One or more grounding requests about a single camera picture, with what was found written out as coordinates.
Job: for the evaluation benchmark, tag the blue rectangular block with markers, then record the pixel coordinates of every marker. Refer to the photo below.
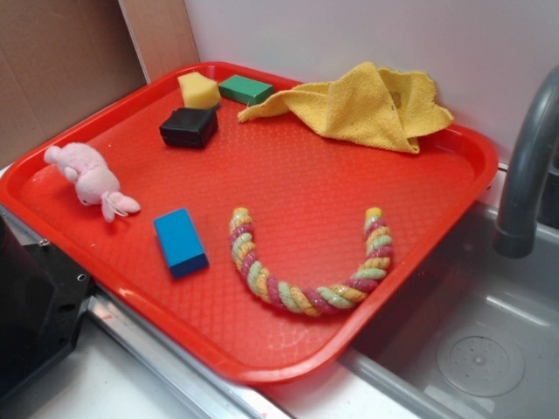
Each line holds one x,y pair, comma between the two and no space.
180,243

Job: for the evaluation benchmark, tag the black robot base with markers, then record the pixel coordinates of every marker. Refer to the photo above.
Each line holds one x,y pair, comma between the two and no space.
44,294

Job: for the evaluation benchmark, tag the red plastic tray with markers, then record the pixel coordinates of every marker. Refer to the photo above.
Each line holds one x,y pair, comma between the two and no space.
307,196

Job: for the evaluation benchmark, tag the green rectangular block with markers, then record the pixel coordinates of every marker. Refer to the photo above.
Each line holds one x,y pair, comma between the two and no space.
246,91

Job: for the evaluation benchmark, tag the black cube block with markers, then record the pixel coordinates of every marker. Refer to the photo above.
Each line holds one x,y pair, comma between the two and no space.
189,127

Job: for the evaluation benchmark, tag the yellow sponge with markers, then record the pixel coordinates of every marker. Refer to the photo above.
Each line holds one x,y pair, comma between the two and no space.
198,91

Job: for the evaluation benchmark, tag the yellow cloth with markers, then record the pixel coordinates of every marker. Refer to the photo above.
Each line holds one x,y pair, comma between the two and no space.
368,106

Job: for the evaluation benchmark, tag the pink plush toy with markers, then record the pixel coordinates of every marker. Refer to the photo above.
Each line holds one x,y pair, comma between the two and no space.
94,182

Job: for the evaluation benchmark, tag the grey sink basin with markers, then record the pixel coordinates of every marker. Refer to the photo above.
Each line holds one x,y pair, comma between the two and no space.
470,334

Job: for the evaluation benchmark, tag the grey faucet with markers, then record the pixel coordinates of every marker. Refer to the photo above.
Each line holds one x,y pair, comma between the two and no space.
530,191

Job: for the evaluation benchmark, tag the brown cardboard panel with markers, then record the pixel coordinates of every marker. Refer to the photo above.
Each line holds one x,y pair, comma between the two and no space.
62,61

